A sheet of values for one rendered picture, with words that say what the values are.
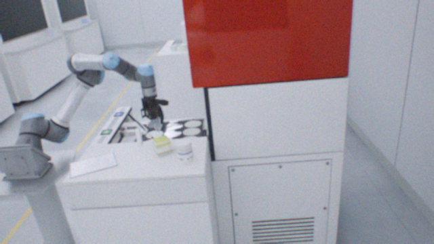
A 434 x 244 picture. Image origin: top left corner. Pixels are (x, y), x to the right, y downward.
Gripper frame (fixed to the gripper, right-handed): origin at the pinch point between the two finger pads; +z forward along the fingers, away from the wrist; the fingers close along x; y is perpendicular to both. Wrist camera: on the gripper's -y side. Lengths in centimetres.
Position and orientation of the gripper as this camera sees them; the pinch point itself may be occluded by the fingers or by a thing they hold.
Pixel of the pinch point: (159, 129)
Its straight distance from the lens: 182.7
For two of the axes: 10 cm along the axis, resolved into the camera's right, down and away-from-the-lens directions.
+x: 8.7, 1.3, -4.8
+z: 0.9, 9.1, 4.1
